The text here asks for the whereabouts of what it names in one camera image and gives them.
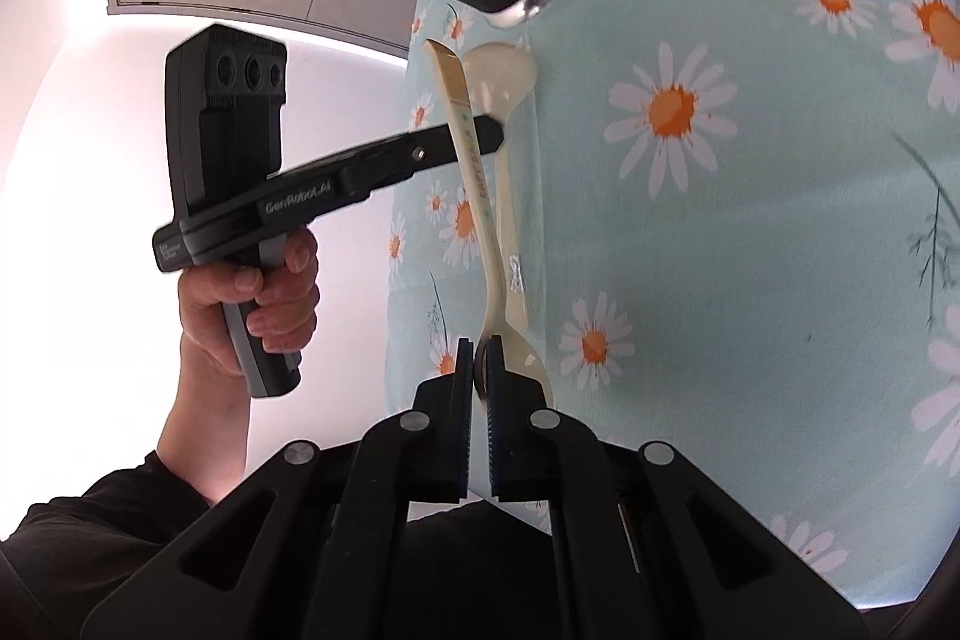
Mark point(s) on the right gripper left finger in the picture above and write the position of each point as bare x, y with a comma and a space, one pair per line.
441, 471

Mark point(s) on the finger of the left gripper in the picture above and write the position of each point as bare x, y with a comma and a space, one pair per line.
389, 161

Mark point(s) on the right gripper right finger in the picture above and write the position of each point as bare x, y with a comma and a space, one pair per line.
514, 451

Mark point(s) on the cream spoon with print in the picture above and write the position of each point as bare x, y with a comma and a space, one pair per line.
456, 101

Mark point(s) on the cream plastic spoon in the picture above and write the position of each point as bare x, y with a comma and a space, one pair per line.
500, 77

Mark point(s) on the left forearm black sleeve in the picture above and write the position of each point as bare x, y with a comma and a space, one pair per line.
70, 553

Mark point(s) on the person left hand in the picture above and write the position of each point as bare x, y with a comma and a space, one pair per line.
285, 303

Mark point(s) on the daisy print tablecloth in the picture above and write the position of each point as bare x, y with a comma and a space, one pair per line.
738, 223

